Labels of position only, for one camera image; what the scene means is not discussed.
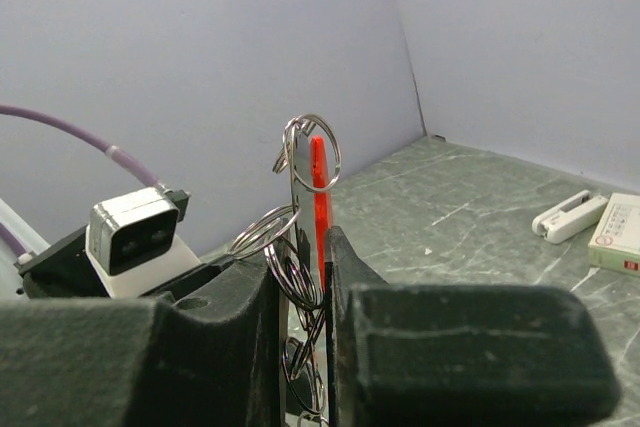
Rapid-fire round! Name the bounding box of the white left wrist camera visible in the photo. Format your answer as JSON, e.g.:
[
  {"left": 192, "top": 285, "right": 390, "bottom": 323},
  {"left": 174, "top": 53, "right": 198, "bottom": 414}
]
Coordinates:
[{"left": 85, "top": 187, "right": 201, "bottom": 299}]

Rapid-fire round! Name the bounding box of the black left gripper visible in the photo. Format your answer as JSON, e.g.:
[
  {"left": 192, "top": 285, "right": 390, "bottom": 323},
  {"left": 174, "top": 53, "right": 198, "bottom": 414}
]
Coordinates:
[{"left": 18, "top": 227, "right": 235, "bottom": 303}]

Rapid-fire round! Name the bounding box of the white stapler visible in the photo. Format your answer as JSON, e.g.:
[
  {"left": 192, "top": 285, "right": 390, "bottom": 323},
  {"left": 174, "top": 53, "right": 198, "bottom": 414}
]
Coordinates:
[{"left": 531, "top": 190, "right": 609, "bottom": 245}]

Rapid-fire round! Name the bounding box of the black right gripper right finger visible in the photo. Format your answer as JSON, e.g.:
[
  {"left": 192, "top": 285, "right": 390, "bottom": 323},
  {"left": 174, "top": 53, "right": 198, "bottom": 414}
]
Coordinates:
[{"left": 324, "top": 226, "right": 621, "bottom": 426}]

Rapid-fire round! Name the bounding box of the red handled metal key holder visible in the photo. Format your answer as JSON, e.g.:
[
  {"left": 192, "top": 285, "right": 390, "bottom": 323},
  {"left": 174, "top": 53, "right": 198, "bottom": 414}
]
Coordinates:
[{"left": 228, "top": 114, "right": 342, "bottom": 426}]

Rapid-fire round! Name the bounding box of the white green staple box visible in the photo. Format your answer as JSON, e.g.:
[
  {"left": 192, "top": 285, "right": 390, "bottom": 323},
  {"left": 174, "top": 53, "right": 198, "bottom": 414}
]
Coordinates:
[{"left": 588, "top": 193, "right": 640, "bottom": 277}]

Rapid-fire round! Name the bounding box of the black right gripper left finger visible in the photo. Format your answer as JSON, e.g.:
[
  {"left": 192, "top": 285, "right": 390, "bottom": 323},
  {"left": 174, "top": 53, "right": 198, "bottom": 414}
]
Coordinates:
[{"left": 1, "top": 260, "right": 280, "bottom": 426}]

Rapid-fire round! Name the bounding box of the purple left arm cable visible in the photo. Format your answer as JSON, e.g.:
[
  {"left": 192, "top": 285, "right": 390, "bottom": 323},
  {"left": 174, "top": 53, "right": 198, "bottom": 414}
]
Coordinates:
[{"left": 0, "top": 104, "right": 191, "bottom": 258}]

